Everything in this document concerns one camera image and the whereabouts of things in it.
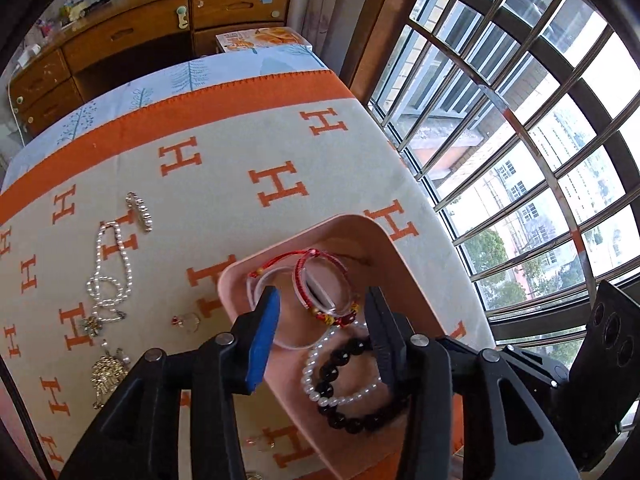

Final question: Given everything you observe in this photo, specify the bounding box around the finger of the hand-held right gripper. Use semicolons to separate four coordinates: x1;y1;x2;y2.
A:
499;343;572;392

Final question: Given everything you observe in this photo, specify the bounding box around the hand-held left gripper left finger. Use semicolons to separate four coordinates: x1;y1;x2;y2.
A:
59;285;282;480

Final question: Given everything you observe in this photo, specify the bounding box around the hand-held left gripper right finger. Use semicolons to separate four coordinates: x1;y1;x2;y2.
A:
364;285;576;480

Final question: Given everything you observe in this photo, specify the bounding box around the translucent white bangle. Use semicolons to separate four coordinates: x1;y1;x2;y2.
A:
245;256;352;352

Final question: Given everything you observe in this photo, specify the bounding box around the white pearl bracelet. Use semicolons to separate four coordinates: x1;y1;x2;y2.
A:
301;322;402;409

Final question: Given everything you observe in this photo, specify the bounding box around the black bead bracelet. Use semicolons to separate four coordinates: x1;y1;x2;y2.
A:
315;337;412;434

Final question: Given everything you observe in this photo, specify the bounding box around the red woven bracelet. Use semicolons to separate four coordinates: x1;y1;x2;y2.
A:
294;249;362;329

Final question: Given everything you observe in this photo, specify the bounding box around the thin red string bracelet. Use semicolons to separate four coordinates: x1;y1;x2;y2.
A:
248;249;321;282

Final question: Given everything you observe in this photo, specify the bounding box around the pink tray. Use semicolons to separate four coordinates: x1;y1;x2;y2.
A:
217;214;453;480

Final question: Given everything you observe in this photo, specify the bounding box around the gold tassel ornament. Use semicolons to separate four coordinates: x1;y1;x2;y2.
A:
90;345;132;410

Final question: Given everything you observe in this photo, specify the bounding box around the silver flower brooch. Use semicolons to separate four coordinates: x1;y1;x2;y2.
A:
80;314;107;337

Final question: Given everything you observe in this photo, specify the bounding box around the silver rhinestone hair clip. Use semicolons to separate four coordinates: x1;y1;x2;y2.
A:
125;191;154;234

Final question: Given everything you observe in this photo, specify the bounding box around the orange patterned blanket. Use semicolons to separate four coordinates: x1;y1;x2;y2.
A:
0;67;497;480

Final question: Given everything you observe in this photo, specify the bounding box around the metal window grille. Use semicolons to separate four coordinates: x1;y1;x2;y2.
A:
367;0;640;352

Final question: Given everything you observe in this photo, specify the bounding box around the blue tree print bedsheet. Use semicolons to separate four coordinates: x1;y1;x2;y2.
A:
0;44;329;192

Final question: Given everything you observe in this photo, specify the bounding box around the food print cardboard box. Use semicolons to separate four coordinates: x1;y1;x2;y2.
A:
216;27;307;55

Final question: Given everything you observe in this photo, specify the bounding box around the wooden desk with drawers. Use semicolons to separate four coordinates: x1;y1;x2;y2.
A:
7;0;296;139

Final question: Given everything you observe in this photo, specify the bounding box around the pale floral curtain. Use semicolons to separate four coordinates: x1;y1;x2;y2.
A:
292;0;382;77

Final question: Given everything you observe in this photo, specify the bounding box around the toy car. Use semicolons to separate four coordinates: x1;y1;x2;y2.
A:
59;0;114;24

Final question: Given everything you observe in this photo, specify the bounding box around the small clear charm ring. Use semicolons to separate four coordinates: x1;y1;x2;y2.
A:
171;312;201;335

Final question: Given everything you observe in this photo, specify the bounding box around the white pearl necklace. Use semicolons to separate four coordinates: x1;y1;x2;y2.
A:
84;221;134;325

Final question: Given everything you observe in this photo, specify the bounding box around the white charger with cable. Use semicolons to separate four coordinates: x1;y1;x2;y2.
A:
7;44;45;147

